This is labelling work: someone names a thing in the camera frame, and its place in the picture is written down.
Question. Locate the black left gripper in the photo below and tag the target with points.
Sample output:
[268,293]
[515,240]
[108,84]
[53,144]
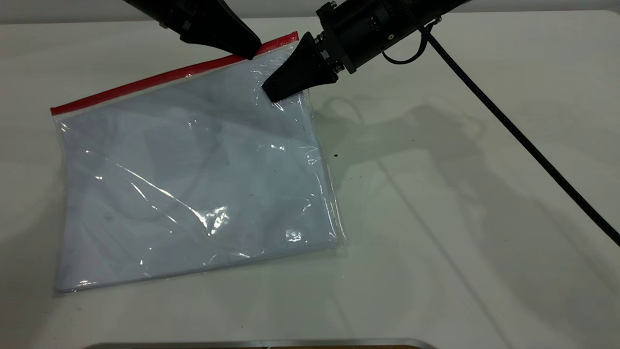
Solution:
[162,9]

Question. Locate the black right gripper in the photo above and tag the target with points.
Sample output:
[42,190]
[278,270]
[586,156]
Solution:
[368,29]

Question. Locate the clear plastic zip bag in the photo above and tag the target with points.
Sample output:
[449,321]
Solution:
[193,194]

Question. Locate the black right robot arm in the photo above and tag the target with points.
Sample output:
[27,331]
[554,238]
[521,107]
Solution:
[436,7]

